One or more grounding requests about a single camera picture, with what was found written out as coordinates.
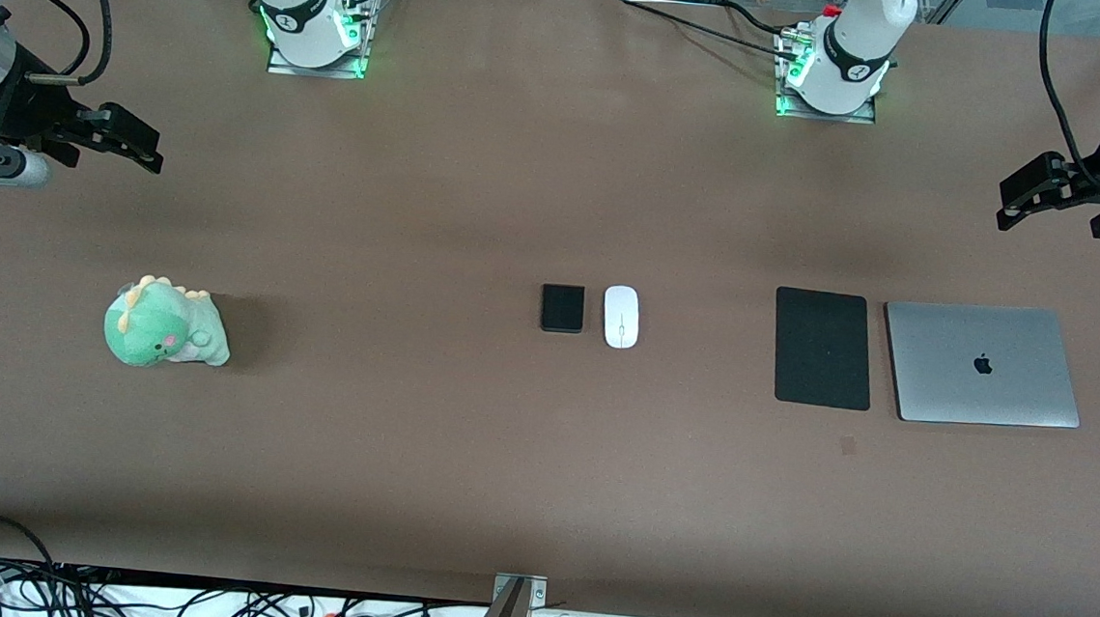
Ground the white computer mouse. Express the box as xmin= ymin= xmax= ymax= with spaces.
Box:
xmin=601 ymin=284 xmax=642 ymax=351

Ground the small black box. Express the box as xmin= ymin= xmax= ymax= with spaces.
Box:
xmin=540 ymin=283 xmax=586 ymax=335

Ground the black mouse pad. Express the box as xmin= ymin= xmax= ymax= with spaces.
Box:
xmin=768 ymin=286 xmax=879 ymax=412

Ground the silver laptop with apple logo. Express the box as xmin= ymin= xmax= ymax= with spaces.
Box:
xmin=877 ymin=296 xmax=1089 ymax=435

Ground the green dinosaur plush toy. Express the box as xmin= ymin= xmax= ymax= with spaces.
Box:
xmin=100 ymin=271 xmax=237 ymax=374

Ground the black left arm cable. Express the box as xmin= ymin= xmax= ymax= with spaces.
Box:
xmin=1029 ymin=0 xmax=1100 ymax=189

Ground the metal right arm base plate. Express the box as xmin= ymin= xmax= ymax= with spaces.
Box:
xmin=267 ymin=0 xmax=381 ymax=82

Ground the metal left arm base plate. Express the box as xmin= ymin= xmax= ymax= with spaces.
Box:
xmin=772 ymin=29 xmax=884 ymax=126

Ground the black cable on table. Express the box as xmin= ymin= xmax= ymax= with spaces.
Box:
xmin=617 ymin=0 xmax=804 ymax=58

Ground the metal frame post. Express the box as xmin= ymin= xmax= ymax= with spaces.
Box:
xmin=465 ymin=570 xmax=550 ymax=617

